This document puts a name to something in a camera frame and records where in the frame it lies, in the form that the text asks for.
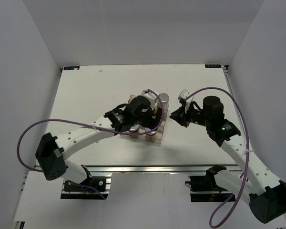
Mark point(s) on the blue label left corner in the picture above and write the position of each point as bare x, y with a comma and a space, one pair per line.
71, 68

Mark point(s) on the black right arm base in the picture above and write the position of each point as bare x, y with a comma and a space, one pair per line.
203, 189

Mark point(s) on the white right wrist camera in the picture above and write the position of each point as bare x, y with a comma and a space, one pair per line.
183, 99

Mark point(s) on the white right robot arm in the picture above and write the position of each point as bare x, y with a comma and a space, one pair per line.
263, 191

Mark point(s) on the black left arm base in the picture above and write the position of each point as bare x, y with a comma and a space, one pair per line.
95, 187

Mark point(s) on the blue label right corner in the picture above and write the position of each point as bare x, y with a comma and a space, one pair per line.
213, 66

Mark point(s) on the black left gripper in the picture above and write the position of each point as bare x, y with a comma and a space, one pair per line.
150, 122

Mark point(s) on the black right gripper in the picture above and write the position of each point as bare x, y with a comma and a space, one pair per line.
178, 115

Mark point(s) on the blue label corner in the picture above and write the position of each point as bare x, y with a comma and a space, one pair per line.
213, 66
71, 68

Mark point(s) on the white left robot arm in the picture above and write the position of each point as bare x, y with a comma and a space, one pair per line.
53, 152

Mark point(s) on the clear three-tier organizer rack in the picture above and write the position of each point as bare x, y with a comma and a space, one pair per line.
160, 131

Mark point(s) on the brown jar white red lid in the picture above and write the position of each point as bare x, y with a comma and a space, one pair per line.
134, 128

